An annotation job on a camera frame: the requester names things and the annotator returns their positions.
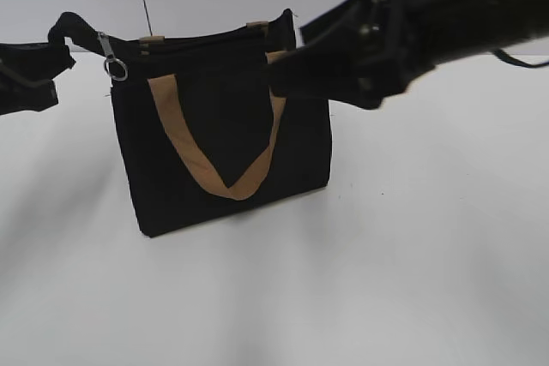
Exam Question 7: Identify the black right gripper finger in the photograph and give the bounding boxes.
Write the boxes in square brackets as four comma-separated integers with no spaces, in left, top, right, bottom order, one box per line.
[266,27,407,110]

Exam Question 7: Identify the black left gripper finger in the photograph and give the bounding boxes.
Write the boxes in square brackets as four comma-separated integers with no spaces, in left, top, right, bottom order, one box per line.
[1,43,75,79]
[1,81,58,115]

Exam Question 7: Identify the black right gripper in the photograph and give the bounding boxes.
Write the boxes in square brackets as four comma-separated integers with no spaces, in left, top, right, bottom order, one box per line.
[300,0,548,94]

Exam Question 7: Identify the silver zipper pull with ring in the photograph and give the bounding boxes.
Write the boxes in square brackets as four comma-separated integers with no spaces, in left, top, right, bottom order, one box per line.
[97,32,129,82]

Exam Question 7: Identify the black canvas tote bag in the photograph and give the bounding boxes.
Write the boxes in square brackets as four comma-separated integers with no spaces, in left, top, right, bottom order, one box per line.
[48,9,332,237]

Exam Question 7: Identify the tan rear bag handle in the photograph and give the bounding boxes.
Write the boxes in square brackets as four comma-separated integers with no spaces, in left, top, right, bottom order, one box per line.
[138,21,270,56]

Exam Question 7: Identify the tan bag handle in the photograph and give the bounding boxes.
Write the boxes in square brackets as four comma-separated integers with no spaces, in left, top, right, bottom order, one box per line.
[138,21,270,56]
[148,75,286,201]

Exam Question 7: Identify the tan front bag handle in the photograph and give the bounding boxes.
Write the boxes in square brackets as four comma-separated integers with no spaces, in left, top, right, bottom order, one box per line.
[148,75,286,201]

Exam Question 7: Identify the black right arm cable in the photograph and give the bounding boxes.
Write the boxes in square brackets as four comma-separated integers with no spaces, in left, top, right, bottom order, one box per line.
[492,49,549,69]

